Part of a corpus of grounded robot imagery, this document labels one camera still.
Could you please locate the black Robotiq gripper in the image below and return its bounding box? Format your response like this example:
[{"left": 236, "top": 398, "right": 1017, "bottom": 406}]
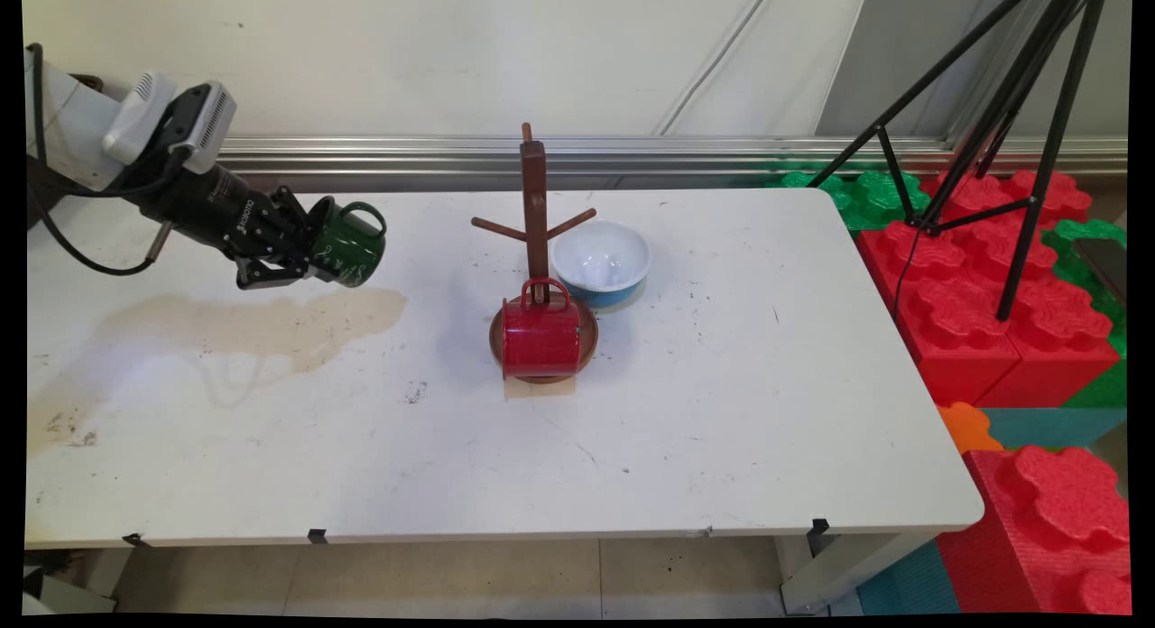
[{"left": 140, "top": 163, "right": 319, "bottom": 291}]

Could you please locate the green enamel mug white print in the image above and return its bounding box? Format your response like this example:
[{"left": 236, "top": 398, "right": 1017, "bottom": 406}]
[{"left": 307, "top": 197, "right": 387, "bottom": 289}]

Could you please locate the brown wooden mug tree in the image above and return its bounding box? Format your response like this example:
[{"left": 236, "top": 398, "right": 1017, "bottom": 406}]
[{"left": 471, "top": 123, "right": 599, "bottom": 385}]

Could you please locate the red enamel mug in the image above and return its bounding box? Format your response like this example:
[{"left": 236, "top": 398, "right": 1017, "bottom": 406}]
[{"left": 501, "top": 277, "right": 583, "bottom": 381}]

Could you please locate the blue bowl white inside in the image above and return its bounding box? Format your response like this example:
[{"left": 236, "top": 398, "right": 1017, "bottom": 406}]
[{"left": 550, "top": 219, "right": 651, "bottom": 309}]

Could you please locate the green foam puzzle block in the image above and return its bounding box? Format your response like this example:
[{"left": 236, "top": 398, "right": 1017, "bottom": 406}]
[
  {"left": 1042, "top": 217, "right": 1129, "bottom": 408},
  {"left": 767, "top": 170, "right": 930, "bottom": 236}
]

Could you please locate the white table leg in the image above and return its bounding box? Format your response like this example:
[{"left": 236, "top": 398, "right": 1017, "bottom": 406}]
[{"left": 776, "top": 532, "right": 930, "bottom": 615}]

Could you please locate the red foam puzzle block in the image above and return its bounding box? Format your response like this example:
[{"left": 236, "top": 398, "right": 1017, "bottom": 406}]
[
  {"left": 975, "top": 276, "right": 1123, "bottom": 408},
  {"left": 855, "top": 220, "right": 1025, "bottom": 408},
  {"left": 920, "top": 168, "right": 1093, "bottom": 277}
]

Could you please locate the orange foam block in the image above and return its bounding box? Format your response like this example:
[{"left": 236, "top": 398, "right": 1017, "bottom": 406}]
[{"left": 937, "top": 402, "right": 1004, "bottom": 456}]

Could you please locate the teal foam block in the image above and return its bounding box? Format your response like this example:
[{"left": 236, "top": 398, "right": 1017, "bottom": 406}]
[{"left": 855, "top": 540, "right": 962, "bottom": 615}]

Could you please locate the black tripod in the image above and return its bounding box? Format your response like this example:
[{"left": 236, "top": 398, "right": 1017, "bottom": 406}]
[{"left": 806, "top": 0, "right": 1109, "bottom": 322}]

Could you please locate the teal foam panel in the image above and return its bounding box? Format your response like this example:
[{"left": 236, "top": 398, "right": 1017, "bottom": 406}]
[{"left": 979, "top": 407, "right": 1129, "bottom": 450}]

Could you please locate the large red foam block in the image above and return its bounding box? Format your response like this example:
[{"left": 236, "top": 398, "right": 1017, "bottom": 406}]
[{"left": 937, "top": 445, "right": 1132, "bottom": 615}]

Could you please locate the dark flat panel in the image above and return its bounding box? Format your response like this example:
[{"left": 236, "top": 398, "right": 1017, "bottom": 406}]
[{"left": 1074, "top": 238, "right": 1129, "bottom": 306}]

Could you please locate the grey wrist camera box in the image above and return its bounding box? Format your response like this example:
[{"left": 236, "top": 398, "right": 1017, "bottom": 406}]
[{"left": 167, "top": 82, "right": 237, "bottom": 173}]

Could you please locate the long black arm cable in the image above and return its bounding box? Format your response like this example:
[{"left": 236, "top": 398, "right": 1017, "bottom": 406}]
[{"left": 25, "top": 195, "right": 177, "bottom": 277}]

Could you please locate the aluminium wall rail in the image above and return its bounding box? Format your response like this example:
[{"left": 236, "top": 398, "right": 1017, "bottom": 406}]
[{"left": 217, "top": 136, "right": 1129, "bottom": 180}]

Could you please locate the thin black tripod cable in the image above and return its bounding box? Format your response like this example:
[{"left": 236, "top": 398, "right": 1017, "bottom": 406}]
[{"left": 892, "top": 224, "right": 923, "bottom": 322}]

